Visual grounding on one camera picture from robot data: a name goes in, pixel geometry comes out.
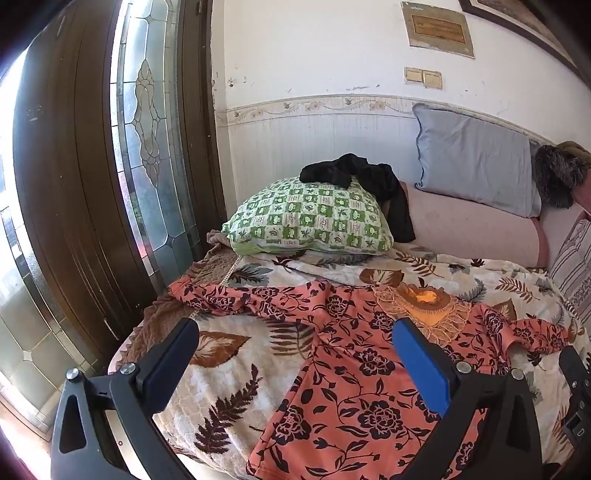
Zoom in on dark picture frame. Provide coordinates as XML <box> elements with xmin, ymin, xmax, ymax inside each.
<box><xmin>459</xmin><ymin>0</ymin><xmax>583</xmax><ymax>79</ymax></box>

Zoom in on dark wooden door frame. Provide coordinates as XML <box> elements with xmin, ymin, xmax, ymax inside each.
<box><xmin>14</xmin><ymin>1</ymin><xmax>226</xmax><ymax>367</ymax></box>

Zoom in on dark furry cushion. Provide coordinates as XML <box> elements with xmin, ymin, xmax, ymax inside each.
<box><xmin>532</xmin><ymin>141</ymin><xmax>590</xmax><ymax>209</ymax></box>

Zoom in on leaf pattern fleece blanket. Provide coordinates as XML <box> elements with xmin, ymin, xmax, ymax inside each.
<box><xmin>113</xmin><ymin>245</ymin><xmax>590</xmax><ymax>479</ymax></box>

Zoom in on stained glass window panel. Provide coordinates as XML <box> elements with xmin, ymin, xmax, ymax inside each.
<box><xmin>109</xmin><ymin>0</ymin><xmax>199</xmax><ymax>290</ymax></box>

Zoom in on framed wall plaque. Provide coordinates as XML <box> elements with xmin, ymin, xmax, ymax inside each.
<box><xmin>401</xmin><ymin>1</ymin><xmax>475</xmax><ymax>59</ymax></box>

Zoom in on pink bolster cushion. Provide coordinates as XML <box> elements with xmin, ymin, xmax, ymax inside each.
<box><xmin>403</xmin><ymin>185</ymin><xmax>550</xmax><ymax>267</ymax></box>

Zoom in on striped pillow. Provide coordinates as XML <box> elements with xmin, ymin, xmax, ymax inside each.
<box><xmin>550</xmin><ymin>219</ymin><xmax>591</xmax><ymax>326</ymax></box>

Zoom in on orange floral print garment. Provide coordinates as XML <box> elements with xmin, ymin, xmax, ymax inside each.
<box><xmin>170</xmin><ymin>280</ymin><xmax>569</xmax><ymax>479</ymax></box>

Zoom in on beige wall switch plate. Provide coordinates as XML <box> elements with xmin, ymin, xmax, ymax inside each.
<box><xmin>404</xmin><ymin>67</ymin><xmax>444</xmax><ymax>90</ymax></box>

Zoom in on green checkered pillow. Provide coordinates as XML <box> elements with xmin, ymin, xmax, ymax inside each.
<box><xmin>221</xmin><ymin>177</ymin><xmax>394</xmax><ymax>255</ymax></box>

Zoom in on black garment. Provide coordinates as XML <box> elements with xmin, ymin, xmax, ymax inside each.
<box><xmin>300</xmin><ymin>153</ymin><xmax>416</xmax><ymax>243</ymax></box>

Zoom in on grey blue pillow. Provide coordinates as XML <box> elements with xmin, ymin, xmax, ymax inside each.
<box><xmin>413</xmin><ymin>103</ymin><xmax>542</xmax><ymax>218</ymax></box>

